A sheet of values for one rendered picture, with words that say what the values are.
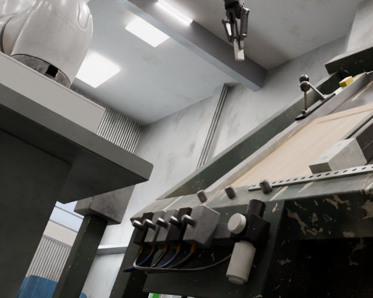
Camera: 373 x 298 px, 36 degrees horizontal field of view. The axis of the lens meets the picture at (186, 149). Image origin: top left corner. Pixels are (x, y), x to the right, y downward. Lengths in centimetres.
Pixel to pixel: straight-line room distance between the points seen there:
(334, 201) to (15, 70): 71
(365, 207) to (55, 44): 76
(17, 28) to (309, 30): 741
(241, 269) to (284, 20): 746
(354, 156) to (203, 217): 39
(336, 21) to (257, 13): 112
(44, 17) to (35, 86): 21
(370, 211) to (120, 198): 86
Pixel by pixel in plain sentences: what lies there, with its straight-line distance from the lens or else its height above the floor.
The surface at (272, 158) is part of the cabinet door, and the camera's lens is 186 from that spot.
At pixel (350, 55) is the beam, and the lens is 259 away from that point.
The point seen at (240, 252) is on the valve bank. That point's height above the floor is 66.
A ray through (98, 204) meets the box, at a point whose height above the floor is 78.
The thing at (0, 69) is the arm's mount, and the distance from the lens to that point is 123.
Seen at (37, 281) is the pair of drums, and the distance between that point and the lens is 479.
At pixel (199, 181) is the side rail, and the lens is 203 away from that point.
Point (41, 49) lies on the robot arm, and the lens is 134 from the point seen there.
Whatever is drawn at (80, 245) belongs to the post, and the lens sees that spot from 176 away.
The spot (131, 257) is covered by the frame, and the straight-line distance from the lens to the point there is 187.
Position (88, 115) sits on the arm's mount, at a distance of 127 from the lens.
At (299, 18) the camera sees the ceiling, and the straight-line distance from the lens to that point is 846.
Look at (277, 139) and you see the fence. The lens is 196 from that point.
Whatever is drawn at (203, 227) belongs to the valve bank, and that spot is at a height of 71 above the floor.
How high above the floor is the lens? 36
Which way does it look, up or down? 22 degrees up
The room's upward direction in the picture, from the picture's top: 19 degrees clockwise
